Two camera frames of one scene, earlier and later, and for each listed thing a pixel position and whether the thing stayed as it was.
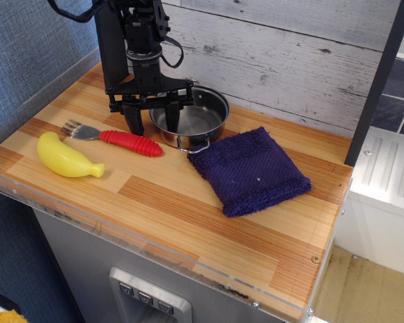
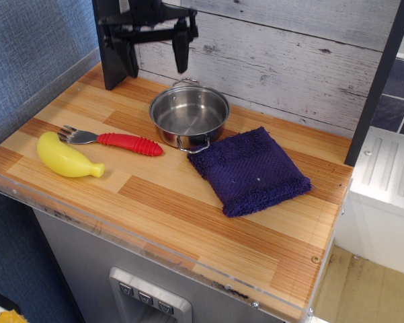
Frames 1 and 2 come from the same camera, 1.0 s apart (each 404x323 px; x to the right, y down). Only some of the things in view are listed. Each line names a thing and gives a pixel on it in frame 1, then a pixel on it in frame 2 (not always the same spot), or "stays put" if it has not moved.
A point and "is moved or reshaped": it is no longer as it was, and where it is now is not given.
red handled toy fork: x=126 y=141 is moved or reshaped
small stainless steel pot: x=204 y=121 stays put
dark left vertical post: x=112 y=42 stays put
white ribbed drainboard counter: x=385 y=169 stays put
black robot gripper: x=150 y=89 -> x=146 y=18
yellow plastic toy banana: x=64 y=161 stays put
